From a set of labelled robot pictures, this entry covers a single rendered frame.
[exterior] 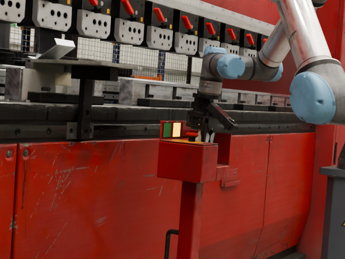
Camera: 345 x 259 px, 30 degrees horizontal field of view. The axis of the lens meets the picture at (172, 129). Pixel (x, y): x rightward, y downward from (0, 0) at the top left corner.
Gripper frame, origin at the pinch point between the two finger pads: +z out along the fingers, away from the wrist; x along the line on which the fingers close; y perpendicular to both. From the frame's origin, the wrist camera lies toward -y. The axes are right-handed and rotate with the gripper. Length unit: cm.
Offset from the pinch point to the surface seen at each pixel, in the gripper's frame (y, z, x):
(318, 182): 12, 27, -179
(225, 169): -6.8, 3.5, -2.1
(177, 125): 9.4, -8.6, 5.0
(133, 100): 36.0, -13.1, -8.1
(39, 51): 40, -26, 40
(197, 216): -2.8, 19.0, 5.4
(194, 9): 37, -52, -46
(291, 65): 40, -38, -179
